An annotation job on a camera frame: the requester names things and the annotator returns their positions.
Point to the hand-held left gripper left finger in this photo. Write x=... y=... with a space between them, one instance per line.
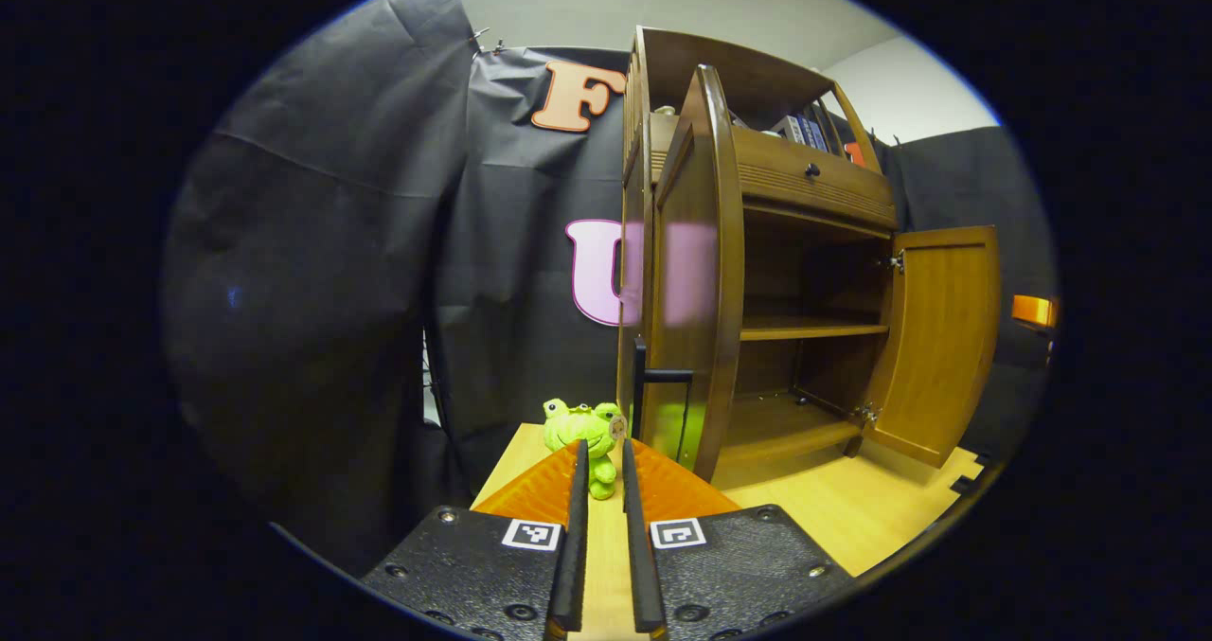
x=573 y=546

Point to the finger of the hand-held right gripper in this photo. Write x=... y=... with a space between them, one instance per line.
x=1032 y=310

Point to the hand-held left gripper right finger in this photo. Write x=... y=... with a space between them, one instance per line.
x=642 y=556

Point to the wooden shoe cabinet door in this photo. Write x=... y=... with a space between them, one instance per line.
x=701 y=385
x=937 y=338

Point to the wooden double-door shoe cabinet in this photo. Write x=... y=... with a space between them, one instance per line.
x=748 y=68

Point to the metal door hinge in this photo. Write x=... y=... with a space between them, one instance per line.
x=896 y=262
x=865 y=414

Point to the wooden cabinet drawer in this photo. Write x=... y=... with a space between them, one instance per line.
x=814 y=191

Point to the green frog plush toy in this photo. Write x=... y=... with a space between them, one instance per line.
x=573 y=425

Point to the wood-pattern foam floor mat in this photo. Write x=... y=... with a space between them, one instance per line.
x=852 y=518

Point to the wooden inner shelf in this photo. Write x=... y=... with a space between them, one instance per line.
x=805 y=329

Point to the slanted wooden divider slats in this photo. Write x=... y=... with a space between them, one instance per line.
x=835 y=130

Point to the grey-blue book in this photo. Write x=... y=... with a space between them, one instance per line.
x=820 y=134

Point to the white book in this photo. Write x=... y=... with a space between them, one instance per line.
x=786 y=130

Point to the black backdrop cloth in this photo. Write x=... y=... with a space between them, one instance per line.
x=331 y=291

